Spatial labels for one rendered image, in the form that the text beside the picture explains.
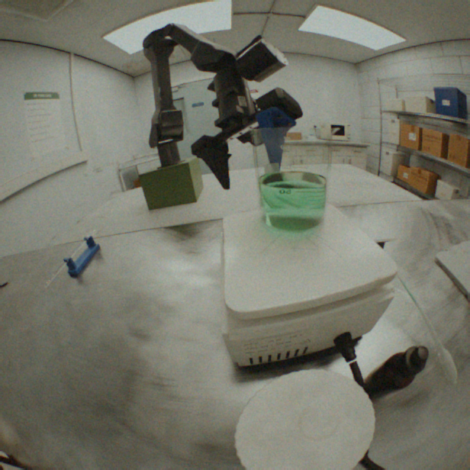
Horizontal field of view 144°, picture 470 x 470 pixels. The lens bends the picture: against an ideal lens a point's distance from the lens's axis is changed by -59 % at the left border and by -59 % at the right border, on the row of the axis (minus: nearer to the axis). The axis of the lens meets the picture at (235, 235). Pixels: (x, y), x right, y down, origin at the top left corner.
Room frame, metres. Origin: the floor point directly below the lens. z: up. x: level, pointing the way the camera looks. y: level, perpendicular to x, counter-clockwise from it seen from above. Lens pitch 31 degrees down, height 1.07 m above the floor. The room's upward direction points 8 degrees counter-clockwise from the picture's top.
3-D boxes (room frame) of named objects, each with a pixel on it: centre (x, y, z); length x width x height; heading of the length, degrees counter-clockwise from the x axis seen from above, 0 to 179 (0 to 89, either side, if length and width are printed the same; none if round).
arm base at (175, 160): (0.52, 0.15, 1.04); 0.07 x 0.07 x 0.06; 79
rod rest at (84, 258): (0.26, 0.33, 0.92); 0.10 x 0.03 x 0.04; 177
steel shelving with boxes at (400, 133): (1.27, -2.26, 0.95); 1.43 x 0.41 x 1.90; 177
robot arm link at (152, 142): (0.53, 0.14, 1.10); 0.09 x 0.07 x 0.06; 135
